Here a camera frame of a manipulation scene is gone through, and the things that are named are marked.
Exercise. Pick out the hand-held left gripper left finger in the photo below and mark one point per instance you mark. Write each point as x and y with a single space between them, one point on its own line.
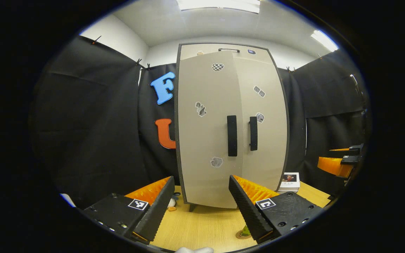
158 211

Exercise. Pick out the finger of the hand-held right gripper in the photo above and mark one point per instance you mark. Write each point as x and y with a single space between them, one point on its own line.
355 150
334 167

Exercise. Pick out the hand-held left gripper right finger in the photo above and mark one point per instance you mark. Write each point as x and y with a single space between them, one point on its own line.
248 211

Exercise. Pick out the green label plastic bottle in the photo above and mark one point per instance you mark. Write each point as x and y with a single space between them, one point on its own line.
245 231

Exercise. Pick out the white cabinet door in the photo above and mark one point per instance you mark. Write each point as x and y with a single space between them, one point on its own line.
206 140
272 140

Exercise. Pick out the white cabinet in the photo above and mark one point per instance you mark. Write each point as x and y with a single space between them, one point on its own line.
176 123

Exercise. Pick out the small white orange toy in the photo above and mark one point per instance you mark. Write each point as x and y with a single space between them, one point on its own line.
172 203

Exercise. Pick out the white book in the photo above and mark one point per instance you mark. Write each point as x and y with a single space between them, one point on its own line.
289 181

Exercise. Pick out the black backdrop cloth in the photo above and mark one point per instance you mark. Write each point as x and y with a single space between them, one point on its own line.
93 140

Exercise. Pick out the ceiling strip light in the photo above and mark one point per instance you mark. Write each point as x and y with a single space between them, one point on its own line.
323 39

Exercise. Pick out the ceiling light panel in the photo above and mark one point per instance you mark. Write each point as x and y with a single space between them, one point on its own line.
220 5

